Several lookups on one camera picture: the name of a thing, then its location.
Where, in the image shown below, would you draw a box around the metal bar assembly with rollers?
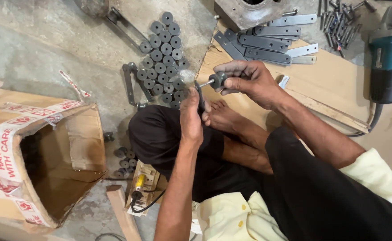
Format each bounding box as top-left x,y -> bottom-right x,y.
105,6 -> 152,54
122,62 -> 154,110

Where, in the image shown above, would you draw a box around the grey metal machine block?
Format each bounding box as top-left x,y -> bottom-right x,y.
214,0 -> 298,33

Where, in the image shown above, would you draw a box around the stack of flat metal bars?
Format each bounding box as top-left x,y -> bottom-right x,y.
213,14 -> 320,67

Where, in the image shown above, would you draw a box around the person's black trousers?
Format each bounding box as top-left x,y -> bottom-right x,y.
128,104 -> 392,241

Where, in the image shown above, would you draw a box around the grey grinder cable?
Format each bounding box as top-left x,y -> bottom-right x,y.
346,103 -> 384,138

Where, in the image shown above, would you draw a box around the torn tape strip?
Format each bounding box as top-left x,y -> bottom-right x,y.
59,69 -> 92,102

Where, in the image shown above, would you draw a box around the small shiny metal piece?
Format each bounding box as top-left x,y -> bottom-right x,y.
276,74 -> 290,90

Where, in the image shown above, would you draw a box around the black plug with cable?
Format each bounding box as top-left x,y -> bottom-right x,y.
129,189 -> 167,214

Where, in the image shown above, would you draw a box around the person's pale yellow shirt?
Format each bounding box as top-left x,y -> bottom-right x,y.
191,148 -> 392,241

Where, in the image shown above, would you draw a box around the dark metal bar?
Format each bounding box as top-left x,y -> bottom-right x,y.
194,80 -> 206,113

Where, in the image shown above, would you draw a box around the thin grey floor cable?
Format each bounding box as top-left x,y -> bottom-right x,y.
94,232 -> 127,241

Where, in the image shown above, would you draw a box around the pile of steel bolts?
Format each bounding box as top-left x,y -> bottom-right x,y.
317,0 -> 377,59

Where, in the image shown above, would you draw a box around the person's bare foot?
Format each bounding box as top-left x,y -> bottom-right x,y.
204,99 -> 271,148

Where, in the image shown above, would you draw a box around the person's left hand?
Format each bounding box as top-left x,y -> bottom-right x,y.
179,88 -> 213,146

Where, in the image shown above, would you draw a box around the small cluster of grey rollers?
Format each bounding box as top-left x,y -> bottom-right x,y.
113,146 -> 138,179

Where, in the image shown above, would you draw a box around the wooden socket board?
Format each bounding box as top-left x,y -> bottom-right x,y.
125,160 -> 162,217

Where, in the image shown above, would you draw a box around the grey metal roller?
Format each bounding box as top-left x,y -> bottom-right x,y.
208,71 -> 229,89

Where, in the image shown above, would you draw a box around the brown cardboard sheet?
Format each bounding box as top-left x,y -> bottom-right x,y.
195,19 -> 376,135

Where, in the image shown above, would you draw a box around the teal angle grinder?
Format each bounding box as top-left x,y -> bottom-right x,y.
368,0 -> 392,104

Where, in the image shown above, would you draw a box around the person's right hand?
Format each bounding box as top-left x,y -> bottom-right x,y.
213,60 -> 285,111

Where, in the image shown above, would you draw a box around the large cluster of grey rollers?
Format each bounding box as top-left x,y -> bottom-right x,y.
136,11 -> 191,110

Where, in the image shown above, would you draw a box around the wooden plank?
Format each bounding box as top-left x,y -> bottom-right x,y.
105,185 -> 143,241

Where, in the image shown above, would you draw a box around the taped cardboard box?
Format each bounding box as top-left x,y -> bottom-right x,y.
0,88 -> 108,235

